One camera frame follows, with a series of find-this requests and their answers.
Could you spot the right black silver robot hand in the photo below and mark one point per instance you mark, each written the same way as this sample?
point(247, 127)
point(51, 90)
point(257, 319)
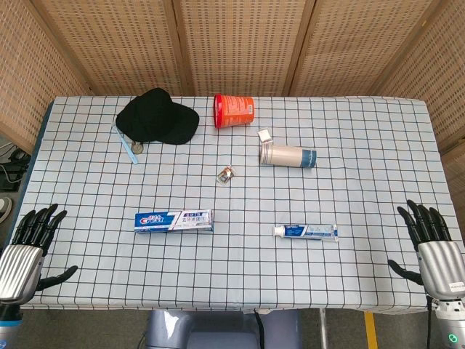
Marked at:
point(441, 265)

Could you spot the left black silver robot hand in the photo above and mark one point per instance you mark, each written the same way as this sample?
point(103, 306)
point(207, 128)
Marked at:
point(20, 265)

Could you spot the blue white toothpaste tube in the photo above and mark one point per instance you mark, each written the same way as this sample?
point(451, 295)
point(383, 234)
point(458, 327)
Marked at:
point(312, 232)

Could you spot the blue white toothpaste box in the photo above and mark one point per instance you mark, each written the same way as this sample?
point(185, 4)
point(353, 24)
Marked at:
point(174, 221)

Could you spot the grey white shoe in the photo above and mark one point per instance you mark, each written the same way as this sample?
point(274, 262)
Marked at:
point(5, 211)

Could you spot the yellow floor tape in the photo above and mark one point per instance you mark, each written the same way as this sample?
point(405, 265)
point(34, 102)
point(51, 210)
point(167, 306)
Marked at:
point(370, 331)

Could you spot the white table leg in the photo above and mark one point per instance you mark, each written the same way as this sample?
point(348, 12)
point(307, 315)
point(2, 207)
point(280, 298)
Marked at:
point(322, 327)

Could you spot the light blue toothbrush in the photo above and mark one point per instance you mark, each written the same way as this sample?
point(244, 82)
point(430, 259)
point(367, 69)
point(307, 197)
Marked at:
point(128, 147)

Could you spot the small round metal disc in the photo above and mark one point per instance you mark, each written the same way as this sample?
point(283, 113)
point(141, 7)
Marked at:
point(137, 148)

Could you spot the woven bamboo screen panel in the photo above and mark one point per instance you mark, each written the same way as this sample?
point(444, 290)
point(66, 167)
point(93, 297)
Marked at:
point(123, 43)
point(356, 43)
point(32, 65)
point(239, 43)
point(436, 80)

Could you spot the white blue checkered tablecloth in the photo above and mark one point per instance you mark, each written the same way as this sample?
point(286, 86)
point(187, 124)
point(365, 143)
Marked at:
point(254, 261)

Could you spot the beige blue thermos bottle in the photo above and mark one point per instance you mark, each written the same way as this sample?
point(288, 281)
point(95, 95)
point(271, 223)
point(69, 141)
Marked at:
point(287, 155)

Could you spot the black baseball cap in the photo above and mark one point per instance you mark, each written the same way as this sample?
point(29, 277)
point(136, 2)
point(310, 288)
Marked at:
point(156, 116)

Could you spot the blue-grey robot torso base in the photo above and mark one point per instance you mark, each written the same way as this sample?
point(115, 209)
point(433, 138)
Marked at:
point(218, 331)

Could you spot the white square flip lid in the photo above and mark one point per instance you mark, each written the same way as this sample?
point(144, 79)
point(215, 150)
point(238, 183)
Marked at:
point(264, 135)

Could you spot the small crumpled snack wrapper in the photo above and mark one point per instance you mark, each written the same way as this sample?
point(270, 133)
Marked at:
point(226, 175)

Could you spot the orange plastic tub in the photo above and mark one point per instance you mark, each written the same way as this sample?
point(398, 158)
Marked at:
point(236, 111)

